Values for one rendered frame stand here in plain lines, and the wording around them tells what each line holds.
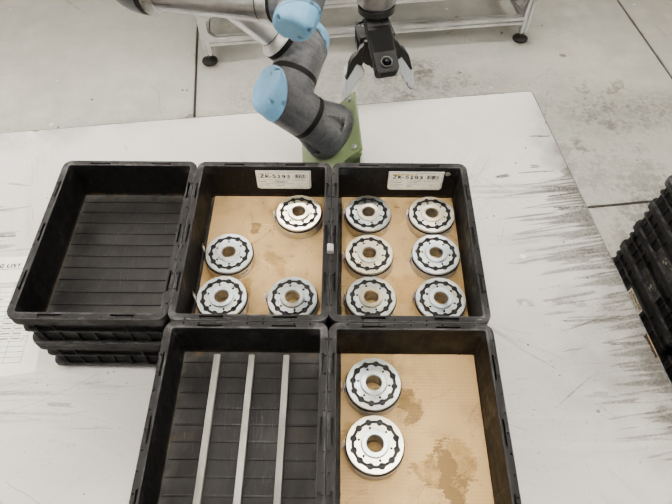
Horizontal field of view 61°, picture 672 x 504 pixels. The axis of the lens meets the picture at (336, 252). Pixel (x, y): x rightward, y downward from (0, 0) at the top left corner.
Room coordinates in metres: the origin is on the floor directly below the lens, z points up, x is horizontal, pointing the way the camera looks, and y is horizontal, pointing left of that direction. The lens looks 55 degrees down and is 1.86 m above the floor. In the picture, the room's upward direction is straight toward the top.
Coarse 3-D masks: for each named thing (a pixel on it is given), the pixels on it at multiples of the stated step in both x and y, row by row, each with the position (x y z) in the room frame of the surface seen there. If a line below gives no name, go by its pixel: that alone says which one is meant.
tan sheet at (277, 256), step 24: (216, 216) 0.81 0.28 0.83; (240, 216) 0.81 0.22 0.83; (264, 216) 0.81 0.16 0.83; (264, 240) 0.74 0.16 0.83; (288, 240) 0.74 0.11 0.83; (312, 240) 0.74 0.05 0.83; (264, 264) 0.68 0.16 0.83; (288, 264) 0.68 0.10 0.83; (312, 264) 0.68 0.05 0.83; (264, 288) 0.61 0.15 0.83; (264, 312) 0.56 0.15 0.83
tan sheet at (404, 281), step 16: (400, 208) 0.83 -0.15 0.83; (400, 224) 0.78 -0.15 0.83; (400, 240) 0.74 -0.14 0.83; (416, 240) 0.74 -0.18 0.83; (368, 256) 0.70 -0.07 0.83; (400, 256) 0.70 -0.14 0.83; (432, 256) 0.70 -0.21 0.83; (400, 272) 0.65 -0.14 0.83; (400, 288) 0.61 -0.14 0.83; (416, 288) 0.61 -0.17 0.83; (464, 288) 0.61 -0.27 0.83; (400, 304) 0.58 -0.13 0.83
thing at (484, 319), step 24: (336, 168) 0.86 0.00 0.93; (360, 168) 0.87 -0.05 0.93; (384, 168) 0.87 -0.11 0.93; (408, 168) 0.87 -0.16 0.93; (432, 168) 0.87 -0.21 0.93; (456, 168) 0.87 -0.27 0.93; (336, 192) 0.81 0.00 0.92; (336, 216) 0.73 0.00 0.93; (336, 240) 0.67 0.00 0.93; (336, 264) 0.61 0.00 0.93; (480, 264) 0.61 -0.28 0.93; (336, 288) 0.55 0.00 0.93; (480, 288) 0.55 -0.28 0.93; (336, 312) 0.50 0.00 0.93
